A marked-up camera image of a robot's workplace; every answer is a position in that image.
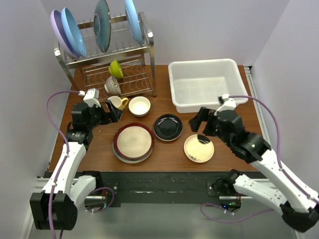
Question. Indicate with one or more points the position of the lilac plate in rack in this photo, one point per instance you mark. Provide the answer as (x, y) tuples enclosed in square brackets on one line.
[(58, 29)]

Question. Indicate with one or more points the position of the dark teal plate in rack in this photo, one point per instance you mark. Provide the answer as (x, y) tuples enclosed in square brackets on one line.
[(102, 25)]

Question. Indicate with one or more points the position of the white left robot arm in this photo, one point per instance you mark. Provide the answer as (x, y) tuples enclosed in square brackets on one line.
[(56, 206)]

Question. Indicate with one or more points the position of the white plastic bin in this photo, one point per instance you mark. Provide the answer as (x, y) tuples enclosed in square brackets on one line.
[(199, 83)]

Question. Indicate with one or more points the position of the cream plate with black patch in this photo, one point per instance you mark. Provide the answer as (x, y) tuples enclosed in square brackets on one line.
[(198, 148)]

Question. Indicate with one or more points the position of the yellow mug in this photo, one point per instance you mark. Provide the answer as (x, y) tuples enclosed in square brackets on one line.
[(117, 102)]

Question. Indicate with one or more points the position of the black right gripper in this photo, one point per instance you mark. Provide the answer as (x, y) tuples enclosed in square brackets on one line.
[(203, 115)]

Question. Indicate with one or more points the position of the light blue plate in rack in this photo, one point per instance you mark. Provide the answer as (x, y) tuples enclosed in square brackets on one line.
[(133, 21)]

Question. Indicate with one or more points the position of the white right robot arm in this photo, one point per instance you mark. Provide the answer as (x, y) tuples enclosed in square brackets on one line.
[(292, 199)]

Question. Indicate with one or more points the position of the black glossy plate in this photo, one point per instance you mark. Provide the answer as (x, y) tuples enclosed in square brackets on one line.
[(167, 127)]

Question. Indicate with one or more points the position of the patterned ceramic bowl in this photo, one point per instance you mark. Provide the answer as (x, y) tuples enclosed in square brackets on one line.
[(112, 86)]

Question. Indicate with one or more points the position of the red rimmed beige plate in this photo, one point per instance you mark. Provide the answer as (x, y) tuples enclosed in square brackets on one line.
[(133, 141)]

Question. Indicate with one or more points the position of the white bowl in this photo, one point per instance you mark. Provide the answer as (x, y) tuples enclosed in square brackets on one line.
[(139, 106)]

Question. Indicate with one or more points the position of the steel dish rack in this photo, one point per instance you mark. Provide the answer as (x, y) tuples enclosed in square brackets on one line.
[(136, 61)]

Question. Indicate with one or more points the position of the light blue bottom plate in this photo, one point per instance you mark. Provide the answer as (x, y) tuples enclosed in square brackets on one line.
[(130, 161)]

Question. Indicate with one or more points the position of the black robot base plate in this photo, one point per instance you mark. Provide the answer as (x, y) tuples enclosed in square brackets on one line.
[(160, 189)]

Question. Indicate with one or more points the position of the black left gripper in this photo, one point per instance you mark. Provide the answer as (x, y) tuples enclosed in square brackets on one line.
[(115, 114)]

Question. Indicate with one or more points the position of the green bowl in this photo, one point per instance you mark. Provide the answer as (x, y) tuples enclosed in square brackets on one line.
[(115, 69)]

